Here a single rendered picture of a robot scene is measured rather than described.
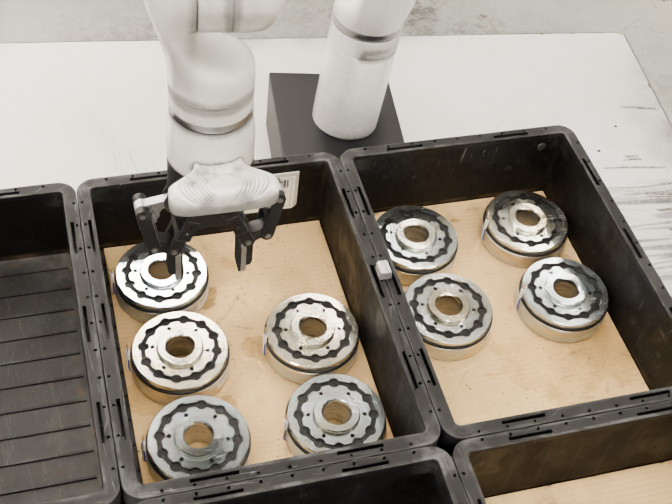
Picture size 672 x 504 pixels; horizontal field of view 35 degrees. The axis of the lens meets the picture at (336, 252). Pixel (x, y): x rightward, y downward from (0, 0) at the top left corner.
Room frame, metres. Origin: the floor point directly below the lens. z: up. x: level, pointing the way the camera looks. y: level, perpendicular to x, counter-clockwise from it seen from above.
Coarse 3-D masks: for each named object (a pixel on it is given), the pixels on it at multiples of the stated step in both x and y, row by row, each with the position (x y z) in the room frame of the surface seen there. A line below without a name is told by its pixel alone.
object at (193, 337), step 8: (176, 328) 0.67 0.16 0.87; (184, 328) 0.67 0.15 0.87; (168, 336) 0.66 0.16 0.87; (176, 336) 0.66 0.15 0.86; (184, 336) 0.66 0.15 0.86; (192, 336) 0.66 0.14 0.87; (160, 344) 0.65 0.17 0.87; (200, 344) 0.65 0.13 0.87; (160, 352) 0.64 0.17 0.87; (192, 352) 0.64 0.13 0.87; (200, 352) 0.64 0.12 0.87; (168, 360) 0.63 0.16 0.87; (176, 360) 0.63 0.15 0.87; (184, 360) 0.63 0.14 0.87; (192, 360) 0.63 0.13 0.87
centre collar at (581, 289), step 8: (560, 272) 0.83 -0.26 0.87; (552, 280) 0.82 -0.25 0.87; (560, 280) 0.82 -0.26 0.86; (568, 280) 0.82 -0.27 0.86; (576, 280) 0.82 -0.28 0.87; (544, 288) 0.81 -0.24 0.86; (552, 288) 0.80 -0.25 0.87; (576, 288) 0.81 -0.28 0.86; (584, 288) 0.81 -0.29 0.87; (552, 296) 0.79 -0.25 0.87; (560, 296) 0.79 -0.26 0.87; (576, 296) 0.80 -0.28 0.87; (584, 296) 0.80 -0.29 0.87; (560, 304) 0.78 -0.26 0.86; (568, 304) 0.78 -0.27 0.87; (576, 304) 0.79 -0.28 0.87
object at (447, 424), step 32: (544, 128) 1.00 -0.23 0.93; (352, 160) 0.90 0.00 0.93; (576, 160) 0.96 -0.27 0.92; (352, 192) 0.85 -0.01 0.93; (608, 192) 0.91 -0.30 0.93; (384, 256) 0.76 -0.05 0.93; (640, 256) 0.81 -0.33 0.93; (416, 352) 0.64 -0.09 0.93; (448, 416) 0.57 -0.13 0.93; (512, 416) 0.58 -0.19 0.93; (544, 416) 0.58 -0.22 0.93; (576, 416) 0.59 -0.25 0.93; (448, 448) 0.55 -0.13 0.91
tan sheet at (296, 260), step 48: (192, 240) 0.83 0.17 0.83; (288, 240) 0.85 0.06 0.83; (240, 288) 0.77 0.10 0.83; (288, 288) 0.78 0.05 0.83; (336, 288) 0.79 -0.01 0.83; (240, 336) 0.70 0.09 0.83; (240, 384) 0.64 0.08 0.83; (288, 384) 0.65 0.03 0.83; (144, 432) 0.56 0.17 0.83; (144, 480) 0.51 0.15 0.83
